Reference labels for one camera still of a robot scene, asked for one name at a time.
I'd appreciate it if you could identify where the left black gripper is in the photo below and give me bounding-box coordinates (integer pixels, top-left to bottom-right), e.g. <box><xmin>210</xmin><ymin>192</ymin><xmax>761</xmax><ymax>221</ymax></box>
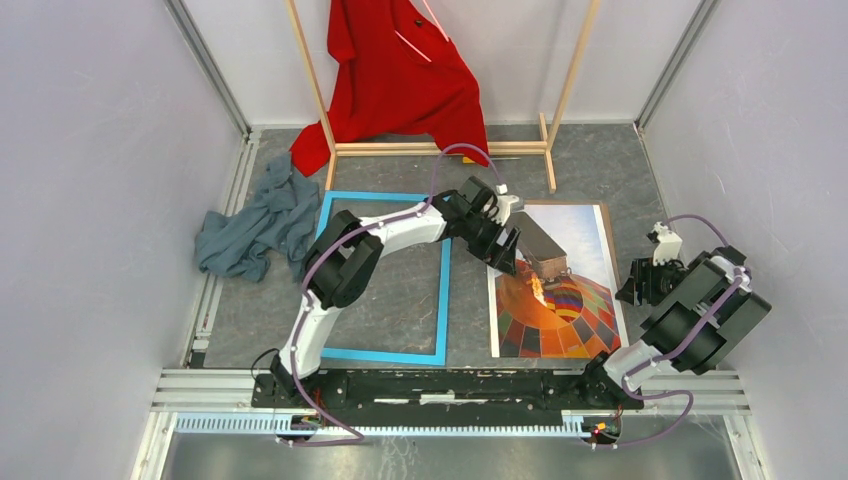
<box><xmin>461</xmin><ymin>213</ymin><xmax>522</xmax><ymax>279</ymax></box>

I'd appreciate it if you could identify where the hot air balloon photo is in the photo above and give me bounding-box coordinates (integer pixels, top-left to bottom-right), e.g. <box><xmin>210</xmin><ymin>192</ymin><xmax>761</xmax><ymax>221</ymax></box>
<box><xmin>487</xmin><ymin>200</ymin><xmax>630</xmax><ymax>360</ymax></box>

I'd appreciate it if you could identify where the blue picture frame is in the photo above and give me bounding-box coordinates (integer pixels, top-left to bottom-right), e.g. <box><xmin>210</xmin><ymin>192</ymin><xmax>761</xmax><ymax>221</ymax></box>
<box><xmin>316</xmin><ymin>190</ymin><xmax>452</xmax><ymax>367</ymax></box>

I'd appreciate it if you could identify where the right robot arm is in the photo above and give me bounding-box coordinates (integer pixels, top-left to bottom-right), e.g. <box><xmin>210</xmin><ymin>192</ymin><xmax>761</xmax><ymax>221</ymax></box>
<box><xmin>575</xmin><ymin>246</ymin><xmax>772</xmax><ymax>408</ymax></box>

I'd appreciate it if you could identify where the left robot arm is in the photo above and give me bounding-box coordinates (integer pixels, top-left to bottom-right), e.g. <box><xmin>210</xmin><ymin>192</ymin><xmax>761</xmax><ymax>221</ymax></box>
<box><xmin>270</xmin><ymin>176</ymin><xmax>522</xmax><ymax>408</ymax></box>

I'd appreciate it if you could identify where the brown backing board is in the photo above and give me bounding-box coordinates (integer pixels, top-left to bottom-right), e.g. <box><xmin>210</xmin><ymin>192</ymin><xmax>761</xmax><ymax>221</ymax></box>
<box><xmin>523</xmin><ymin>200</ymin><xmax>624</xmax><ymax>293</ymax></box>

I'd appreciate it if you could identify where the wooden clothes rack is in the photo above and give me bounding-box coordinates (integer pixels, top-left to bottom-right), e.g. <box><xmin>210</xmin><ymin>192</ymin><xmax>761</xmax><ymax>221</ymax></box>
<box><xmin>283</xmin><ymin>0</ymin><xmax>601</xmax><ymax>193</ymax></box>

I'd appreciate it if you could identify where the red shirt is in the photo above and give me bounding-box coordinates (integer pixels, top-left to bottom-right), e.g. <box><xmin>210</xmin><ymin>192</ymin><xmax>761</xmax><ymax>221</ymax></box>
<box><xmin>327</xmin><ymin>0</ymin><xmax>489</xmax><ymax>160</ymax></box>

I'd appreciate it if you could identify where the pink clothes hanger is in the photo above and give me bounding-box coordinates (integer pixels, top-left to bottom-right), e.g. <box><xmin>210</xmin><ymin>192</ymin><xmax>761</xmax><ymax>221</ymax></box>
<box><xmin>391</xmin><ymin>1</ymin><xmax>451</xmax><ymax>63</ymax></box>

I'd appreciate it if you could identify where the grey-blue cloth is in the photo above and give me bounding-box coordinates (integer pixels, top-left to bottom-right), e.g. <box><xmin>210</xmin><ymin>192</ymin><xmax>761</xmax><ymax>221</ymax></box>
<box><xmin>194</xmin><ymin>153</ymin><xmax>321</xmax><ymax>282</ymax></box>

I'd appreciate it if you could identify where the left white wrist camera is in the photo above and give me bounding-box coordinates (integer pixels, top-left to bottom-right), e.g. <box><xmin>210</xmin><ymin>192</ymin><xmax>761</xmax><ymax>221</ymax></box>
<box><xmin>489</xmin><ymin>184</ymin><xmax>524</xmax><ymax>226</ymax></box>

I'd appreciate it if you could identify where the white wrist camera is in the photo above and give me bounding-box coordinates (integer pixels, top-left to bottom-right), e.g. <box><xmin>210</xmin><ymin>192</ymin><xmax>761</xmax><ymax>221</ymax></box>
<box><xmin>647</xmin><ymin>222</ymin><xmax>683</xmax><ymax>266</ymax></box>
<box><xmin>489</xmin><ymin>184</ymin><xmax>524</xmax><ymax>226</ymax></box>

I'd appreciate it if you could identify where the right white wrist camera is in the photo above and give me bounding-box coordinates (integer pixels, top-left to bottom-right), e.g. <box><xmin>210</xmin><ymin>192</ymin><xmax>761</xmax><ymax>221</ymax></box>
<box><xmin>647</xmin><ymin>222</ymin><xmax>683</xmax><ymax>266</ymax></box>

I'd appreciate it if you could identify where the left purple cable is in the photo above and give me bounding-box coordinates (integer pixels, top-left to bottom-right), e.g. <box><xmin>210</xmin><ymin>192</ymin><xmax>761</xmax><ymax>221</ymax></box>
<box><xmin>290</xmin><ymin>142</ymin><xmax>508</xmax><ymax>448</ymax></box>

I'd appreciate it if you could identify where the purple cable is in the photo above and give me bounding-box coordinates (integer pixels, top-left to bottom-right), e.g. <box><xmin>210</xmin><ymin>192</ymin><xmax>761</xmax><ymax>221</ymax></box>
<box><xmin>589</xmin><ymin>213</ymin><xmax>750</xmax><ymax>449</ymax></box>
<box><xmin>290</xmin><ymin>142</ymin><xmax>508</xmax><ymax>448</ymax></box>

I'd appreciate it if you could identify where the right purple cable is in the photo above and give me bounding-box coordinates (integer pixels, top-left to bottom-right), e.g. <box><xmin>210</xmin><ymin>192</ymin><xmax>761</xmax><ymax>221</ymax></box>
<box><xmin>589</xmin><ymin>213</ymin><xmax>750</xmax><ymax>449</ymax></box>

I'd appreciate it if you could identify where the white cable duct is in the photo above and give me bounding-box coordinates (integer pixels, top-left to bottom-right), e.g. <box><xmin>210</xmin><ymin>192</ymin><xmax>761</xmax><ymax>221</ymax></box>
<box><xmin>174</xmin><ymin>413</ymin><xmax>592</xmax><ymax>440</ymax></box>

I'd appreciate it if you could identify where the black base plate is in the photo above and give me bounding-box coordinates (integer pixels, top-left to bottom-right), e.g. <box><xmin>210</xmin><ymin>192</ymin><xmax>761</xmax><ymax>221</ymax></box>
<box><xmin>251</xmin><ymin>367</ymin><xmax>644</xmax><ymax>427</ymax></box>

